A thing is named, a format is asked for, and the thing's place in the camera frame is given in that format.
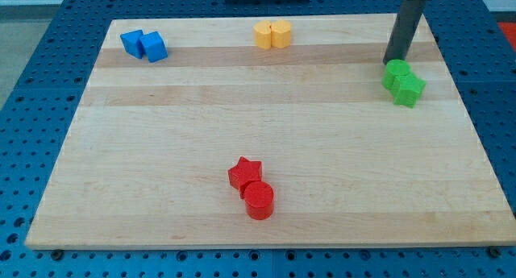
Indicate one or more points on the blue block left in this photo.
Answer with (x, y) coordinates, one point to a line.
(132, 44)

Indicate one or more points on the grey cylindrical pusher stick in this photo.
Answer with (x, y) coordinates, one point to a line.
(404, 29)

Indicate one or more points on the yellow heart block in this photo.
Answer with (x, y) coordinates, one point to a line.
(281, 34)

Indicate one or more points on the blue perforated table frame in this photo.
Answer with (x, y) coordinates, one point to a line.
(37, 114)

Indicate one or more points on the green star block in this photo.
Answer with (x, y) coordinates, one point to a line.
(407, 90)

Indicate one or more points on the yellow crescent block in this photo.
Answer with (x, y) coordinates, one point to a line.
(263, 34)

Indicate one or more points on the light wooden board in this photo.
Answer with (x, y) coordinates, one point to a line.
(145, 162)

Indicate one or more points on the red star block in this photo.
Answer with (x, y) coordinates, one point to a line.
(244, 173)

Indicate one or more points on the green cylinder block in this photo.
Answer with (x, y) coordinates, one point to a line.
(394, 68)

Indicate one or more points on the red cylinder block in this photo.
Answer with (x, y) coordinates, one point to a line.
(259, 200)

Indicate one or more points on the blue cube right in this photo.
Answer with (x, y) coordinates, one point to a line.
(154, 47)

